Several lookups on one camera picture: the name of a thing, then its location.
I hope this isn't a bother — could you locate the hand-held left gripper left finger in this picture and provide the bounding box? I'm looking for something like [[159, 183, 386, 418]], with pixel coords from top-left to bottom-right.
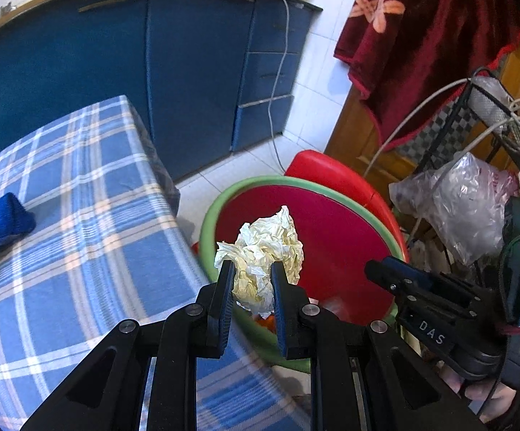
[[19, 260, 236, 431]]

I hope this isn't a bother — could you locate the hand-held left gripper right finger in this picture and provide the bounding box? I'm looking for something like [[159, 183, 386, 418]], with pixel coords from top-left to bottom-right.
[[270, 261, 489, 431]]

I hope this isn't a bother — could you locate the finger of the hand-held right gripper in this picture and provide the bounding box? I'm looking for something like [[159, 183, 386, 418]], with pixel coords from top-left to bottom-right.
[[365, 259, 411, 297], [383, 256, 436, 288]]

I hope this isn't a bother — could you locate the orange plastic bag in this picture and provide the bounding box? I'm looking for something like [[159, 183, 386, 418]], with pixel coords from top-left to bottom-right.
[[253, 313, 277, 333]]

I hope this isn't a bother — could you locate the red and green basin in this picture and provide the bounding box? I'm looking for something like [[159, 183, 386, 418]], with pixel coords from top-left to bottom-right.
[[198, 176, 409, 373]]

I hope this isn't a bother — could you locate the cream paper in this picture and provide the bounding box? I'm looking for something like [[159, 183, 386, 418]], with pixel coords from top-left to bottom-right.
[[215, 205, 304, 317]]

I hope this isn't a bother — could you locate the person's right hand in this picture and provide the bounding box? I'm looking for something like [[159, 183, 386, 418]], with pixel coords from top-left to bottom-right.
[[442, 361, 519, 423]]

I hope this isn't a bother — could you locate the clear plastic bag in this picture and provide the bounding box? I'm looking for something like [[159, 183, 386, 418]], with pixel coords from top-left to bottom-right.
[[389, 152, 520, 265]]

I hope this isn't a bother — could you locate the red plastic stool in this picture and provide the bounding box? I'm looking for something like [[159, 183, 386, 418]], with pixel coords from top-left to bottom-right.
[[284, 150, 397, 238]]

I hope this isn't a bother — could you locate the wooden door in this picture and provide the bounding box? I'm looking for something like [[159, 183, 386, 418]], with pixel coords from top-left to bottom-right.
[[324, 31, 520, 216]]

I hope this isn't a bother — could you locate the black and white checkered cloth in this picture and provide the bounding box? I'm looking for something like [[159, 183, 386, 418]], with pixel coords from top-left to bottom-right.
[[404, 99, 480, 162]]

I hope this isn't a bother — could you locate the blue plaid tablecloth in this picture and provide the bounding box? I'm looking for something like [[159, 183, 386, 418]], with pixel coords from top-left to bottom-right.
[[0, 95, 310, 431]]

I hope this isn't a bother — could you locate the maroon patterned towel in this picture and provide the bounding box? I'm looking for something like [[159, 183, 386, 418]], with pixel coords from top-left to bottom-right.
[[334, 0, 520, 151]]

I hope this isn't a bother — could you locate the blue knitted cloth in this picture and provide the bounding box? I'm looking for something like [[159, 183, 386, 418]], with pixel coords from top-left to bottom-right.
[[0, 192, 36, 254]]

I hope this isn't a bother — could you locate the blue kitchen cabinet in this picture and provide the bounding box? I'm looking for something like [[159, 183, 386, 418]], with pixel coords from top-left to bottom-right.
[[0, 0, 323, 182]]

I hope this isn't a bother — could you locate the bundle of white cables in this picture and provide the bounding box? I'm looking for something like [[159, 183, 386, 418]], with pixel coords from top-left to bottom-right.
[[368, 78, 520, 180]]

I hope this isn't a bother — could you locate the white power cable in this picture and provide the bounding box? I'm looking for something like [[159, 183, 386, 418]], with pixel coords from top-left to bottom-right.
[[251, 0, 293, 176]]

